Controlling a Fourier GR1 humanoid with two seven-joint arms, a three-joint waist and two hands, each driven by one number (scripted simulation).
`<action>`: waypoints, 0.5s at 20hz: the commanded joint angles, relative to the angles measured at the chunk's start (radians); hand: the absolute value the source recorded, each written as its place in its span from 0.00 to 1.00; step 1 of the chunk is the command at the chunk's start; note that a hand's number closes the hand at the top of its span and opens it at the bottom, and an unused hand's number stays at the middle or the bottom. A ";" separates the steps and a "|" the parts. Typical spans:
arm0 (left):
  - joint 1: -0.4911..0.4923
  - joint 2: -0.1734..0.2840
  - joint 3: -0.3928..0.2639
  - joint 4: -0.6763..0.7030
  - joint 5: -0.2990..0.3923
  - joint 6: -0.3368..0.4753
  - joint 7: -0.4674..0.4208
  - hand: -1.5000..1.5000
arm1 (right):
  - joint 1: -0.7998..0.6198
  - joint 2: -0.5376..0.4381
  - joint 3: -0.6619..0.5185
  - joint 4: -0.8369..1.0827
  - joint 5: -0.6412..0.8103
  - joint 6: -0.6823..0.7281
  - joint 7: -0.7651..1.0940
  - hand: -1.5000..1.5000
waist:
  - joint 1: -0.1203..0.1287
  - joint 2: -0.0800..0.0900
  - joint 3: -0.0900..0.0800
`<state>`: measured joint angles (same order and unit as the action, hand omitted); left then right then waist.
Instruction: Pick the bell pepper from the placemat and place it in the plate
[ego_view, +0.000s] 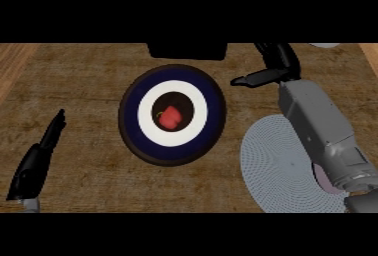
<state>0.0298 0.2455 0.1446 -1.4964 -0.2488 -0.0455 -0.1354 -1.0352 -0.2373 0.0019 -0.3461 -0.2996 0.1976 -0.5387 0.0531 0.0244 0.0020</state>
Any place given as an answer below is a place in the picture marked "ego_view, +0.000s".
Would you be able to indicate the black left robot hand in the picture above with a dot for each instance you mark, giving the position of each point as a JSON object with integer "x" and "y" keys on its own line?
{"x": 30, "y": 168}

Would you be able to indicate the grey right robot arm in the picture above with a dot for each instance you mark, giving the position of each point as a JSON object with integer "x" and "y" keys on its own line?
{"x": 320, "y": 126}

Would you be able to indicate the black appliance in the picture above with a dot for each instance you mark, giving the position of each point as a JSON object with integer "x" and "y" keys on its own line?
{"x": 187, "y": 51}

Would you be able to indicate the blue white ringed placemat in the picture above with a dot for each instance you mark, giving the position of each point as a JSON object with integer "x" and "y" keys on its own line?
{"x": 172, "y": 115}

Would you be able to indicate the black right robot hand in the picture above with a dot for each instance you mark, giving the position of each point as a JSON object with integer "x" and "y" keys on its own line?
{"x": 275, "y": 74}

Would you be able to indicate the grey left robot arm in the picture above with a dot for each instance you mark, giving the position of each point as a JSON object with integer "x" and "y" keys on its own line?
{"x": 30, "y": 205}

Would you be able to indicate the pale grey round object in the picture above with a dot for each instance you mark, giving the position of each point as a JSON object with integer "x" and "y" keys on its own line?
{"x": 325, "y": 45}

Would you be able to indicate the grey ribbed round plate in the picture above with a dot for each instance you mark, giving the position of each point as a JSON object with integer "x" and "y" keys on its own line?
{"x": 281, "y": 166}

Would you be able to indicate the red bell pepper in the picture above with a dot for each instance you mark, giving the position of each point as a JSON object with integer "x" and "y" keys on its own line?
{"x": 170, "y": 119}

